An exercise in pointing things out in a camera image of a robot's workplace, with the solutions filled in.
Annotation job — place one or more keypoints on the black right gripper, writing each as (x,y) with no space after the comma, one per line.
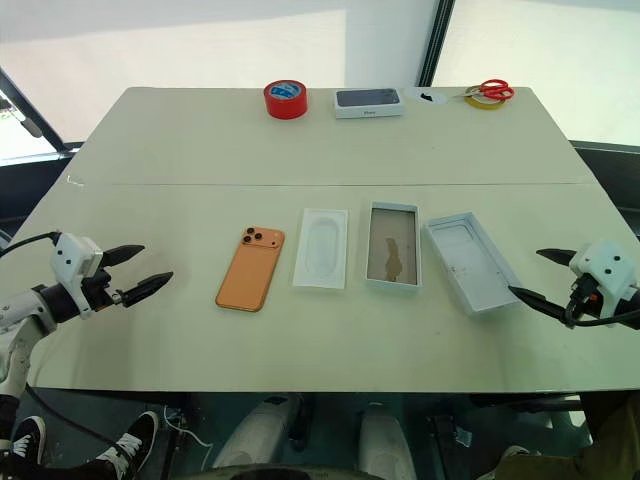
(585,300)

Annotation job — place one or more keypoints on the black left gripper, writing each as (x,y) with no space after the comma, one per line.
(100,292)

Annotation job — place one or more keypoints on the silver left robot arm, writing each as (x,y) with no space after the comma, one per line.
(20,305)

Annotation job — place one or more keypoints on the open pale white box half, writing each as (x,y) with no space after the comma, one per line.
(470,265)

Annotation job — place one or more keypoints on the open box with brown inside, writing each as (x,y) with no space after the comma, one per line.
(393,245)

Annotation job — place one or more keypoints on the closed white phone box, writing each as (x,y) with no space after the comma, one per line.
(369,102)

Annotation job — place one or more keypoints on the orange smartphone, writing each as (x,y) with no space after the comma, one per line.
(250,275)

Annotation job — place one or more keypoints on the black sneaker with white laces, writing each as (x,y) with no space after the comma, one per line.
(132,442)
(27,442)

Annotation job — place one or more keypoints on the khaki trouser leg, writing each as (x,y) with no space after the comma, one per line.
(590,450)

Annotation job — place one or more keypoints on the white moulded insert tray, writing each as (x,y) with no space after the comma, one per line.
(321,250)

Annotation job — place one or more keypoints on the yellow tape roll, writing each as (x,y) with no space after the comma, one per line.
(477,101)

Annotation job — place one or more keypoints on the white left robot leg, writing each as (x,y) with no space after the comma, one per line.
(257,432)

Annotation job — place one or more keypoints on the white robot leg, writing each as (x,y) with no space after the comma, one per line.
(257,432)
(385,440)

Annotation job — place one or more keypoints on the small black piece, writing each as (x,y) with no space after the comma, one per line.
(426,96)

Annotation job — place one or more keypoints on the red tape roll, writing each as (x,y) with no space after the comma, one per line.
(286,102)

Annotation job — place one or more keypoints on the white round disc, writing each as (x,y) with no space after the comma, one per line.
(415,95)

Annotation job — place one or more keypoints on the white right robot leg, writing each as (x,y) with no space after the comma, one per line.
(385,440)

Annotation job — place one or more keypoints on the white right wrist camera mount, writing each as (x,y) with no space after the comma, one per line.
(607,265)

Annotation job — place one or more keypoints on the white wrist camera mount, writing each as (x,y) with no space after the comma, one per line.
(75,255)
(607,265)

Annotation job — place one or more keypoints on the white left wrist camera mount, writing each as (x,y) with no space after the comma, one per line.
(75,255)

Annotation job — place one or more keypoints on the black slanted frame bar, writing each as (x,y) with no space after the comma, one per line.
(30,112)

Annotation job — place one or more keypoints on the black window frame post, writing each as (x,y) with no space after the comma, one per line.
(435,42)

